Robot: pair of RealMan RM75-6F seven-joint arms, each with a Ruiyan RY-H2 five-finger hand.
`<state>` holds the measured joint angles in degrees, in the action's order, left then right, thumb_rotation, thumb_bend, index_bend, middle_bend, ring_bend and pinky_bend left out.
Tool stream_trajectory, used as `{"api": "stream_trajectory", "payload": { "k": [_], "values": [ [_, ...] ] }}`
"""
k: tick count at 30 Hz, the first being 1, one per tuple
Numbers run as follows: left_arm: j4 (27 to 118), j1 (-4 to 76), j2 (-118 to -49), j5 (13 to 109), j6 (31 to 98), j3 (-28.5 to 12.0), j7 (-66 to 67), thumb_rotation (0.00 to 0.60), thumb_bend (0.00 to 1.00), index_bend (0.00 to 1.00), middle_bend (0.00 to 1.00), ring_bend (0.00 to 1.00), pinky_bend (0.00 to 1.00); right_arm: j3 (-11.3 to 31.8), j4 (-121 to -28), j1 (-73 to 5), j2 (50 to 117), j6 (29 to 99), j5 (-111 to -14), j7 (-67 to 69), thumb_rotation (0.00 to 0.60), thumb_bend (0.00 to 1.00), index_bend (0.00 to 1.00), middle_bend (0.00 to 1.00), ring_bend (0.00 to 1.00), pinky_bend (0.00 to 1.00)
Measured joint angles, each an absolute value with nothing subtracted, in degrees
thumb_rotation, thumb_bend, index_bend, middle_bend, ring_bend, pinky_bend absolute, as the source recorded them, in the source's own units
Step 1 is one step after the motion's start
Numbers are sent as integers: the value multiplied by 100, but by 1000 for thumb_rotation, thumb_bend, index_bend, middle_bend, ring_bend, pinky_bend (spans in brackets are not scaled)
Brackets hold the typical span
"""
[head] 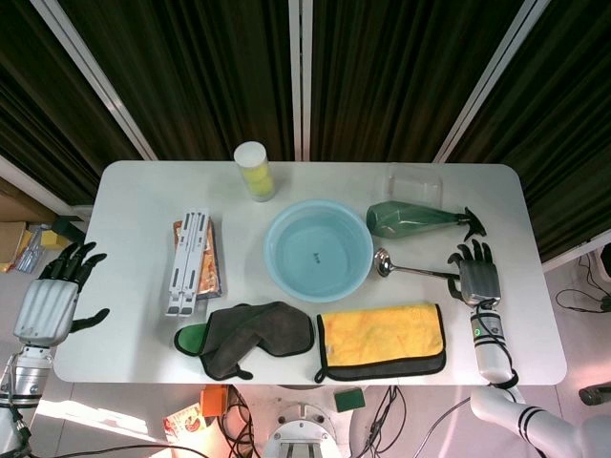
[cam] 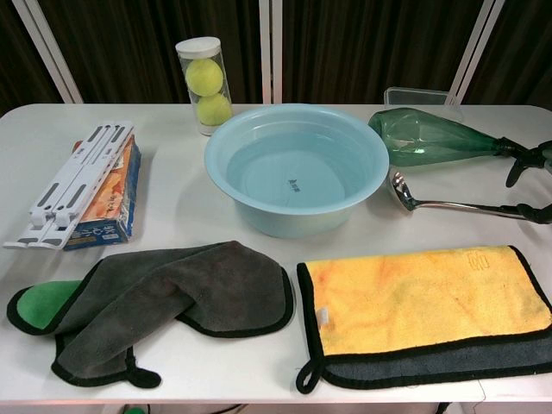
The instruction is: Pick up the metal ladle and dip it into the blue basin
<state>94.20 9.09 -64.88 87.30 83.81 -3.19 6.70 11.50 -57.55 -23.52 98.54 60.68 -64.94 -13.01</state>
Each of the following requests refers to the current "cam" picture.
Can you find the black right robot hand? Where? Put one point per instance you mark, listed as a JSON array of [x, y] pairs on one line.
[[541, 215]]

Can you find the stainless steel ladle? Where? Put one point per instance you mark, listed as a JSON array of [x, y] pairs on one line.
[[403, 194]]

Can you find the yellow and grey microfibre towel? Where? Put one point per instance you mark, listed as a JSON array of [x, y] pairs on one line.
[[431, 297]]

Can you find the green plastic spray bottle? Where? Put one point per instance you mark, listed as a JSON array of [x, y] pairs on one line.
[[422, 138]]

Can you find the clear plastic container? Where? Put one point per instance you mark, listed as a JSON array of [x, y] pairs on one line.
[[414, 97]]

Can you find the light blue plastic basin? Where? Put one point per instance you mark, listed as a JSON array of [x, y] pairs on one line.
[[259, 215]]

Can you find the yellow-green tennis ball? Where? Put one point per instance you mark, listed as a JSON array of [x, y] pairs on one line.
[[214, 110], [205, 77]]

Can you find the grey and green microfibre towel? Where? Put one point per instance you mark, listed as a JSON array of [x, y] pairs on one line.
[[172, 293]]

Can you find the clear tennis ball tube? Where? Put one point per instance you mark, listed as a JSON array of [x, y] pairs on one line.
[[199, 46]]

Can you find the blue and orange carton box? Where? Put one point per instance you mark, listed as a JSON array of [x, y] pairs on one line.
[[113, 202]]

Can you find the dark brown curtain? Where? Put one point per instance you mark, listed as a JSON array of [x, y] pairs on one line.
[[129, 43]]

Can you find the white folding laptop stand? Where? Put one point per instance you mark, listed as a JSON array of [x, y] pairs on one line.
[[73, 185]]

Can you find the white slanted frame post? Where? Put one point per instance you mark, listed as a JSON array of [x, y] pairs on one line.
[[474, 52], [52, 52]]

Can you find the white upright frame post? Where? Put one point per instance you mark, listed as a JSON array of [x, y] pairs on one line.
[[269, 52]]

